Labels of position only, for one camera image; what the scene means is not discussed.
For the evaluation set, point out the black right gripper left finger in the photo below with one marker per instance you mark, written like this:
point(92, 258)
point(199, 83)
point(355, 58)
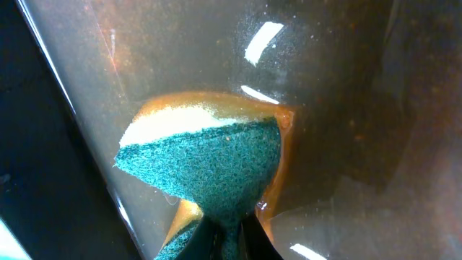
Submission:
point(205, 243)

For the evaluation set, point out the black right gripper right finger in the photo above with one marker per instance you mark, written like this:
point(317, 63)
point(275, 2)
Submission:
point(254, 242)

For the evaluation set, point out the green yellow sponge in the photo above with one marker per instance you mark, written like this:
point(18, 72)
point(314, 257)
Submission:
point(219, 154)

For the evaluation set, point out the black water tray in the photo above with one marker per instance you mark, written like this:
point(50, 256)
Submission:
point(374, 170)

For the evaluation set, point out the teal plastic tray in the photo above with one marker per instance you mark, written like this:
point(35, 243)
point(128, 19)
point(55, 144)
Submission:
point(10, 247)

